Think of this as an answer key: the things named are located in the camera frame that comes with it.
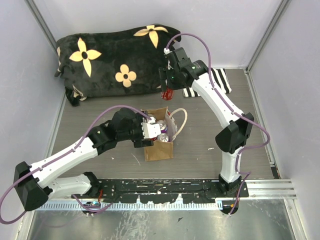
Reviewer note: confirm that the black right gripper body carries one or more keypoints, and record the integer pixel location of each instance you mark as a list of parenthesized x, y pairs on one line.
[(172, 81)]

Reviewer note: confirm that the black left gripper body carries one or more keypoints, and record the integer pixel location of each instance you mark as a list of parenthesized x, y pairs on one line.
[(140, 143)]

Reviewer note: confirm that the burlap watermelon canvas bag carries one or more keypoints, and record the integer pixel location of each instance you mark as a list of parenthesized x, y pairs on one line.
[(164, 150)]

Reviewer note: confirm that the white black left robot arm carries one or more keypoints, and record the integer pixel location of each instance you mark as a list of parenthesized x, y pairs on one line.
[(40, 181)]

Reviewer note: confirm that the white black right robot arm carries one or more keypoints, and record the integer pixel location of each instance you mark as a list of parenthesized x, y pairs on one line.
[(236, 126)]

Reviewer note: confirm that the black floral plush blanket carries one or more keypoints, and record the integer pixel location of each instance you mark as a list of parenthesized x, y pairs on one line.
[(113, 64)]

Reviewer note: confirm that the black white striped cloth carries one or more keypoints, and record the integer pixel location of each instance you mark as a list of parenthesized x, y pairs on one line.
[(220, 78)]

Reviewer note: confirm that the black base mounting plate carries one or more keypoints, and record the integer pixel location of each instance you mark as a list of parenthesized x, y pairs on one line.
[(159, 191)]

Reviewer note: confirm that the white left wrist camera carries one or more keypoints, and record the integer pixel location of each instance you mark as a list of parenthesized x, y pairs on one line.
[(150, 131)]

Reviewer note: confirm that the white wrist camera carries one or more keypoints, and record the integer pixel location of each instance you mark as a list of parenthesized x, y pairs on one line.
[(166, 51), (150, 131)]

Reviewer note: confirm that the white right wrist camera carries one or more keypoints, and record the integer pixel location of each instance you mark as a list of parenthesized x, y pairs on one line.
[(166, 51)]

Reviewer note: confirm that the white slotted cable duct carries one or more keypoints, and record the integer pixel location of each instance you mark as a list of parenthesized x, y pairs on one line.
[(178, 205)]

